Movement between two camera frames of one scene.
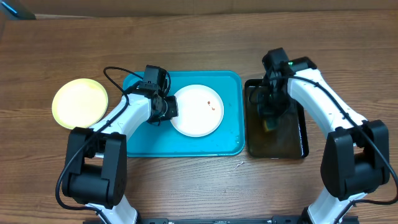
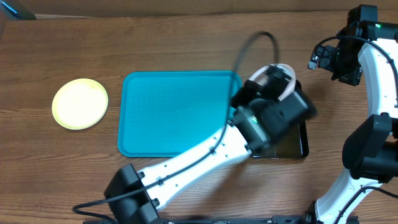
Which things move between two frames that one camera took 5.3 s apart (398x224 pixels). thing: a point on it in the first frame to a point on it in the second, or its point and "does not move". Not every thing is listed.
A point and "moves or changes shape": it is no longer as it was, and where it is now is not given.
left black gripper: x=174 y=109 to x=244 y=94
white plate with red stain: x=200 y=111 moves or changes shape
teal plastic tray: x=166 y=140 does not move
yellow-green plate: x=79 y=102 does not move
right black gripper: x=272 y=104 to x=325 y=59
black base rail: x=295 y=219 does not move
